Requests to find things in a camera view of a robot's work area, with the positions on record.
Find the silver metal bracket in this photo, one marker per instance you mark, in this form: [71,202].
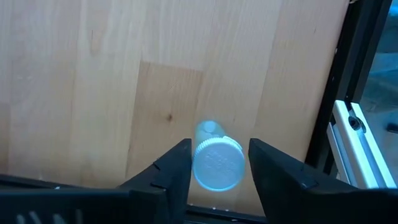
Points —
[370,168]

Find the long black frame bar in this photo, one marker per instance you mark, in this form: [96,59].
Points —
[349,62]

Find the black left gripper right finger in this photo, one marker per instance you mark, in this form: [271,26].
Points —
[295,193]

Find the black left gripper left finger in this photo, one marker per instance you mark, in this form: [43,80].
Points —
[161,189]

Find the small black floor object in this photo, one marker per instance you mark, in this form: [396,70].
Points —
[393,128]

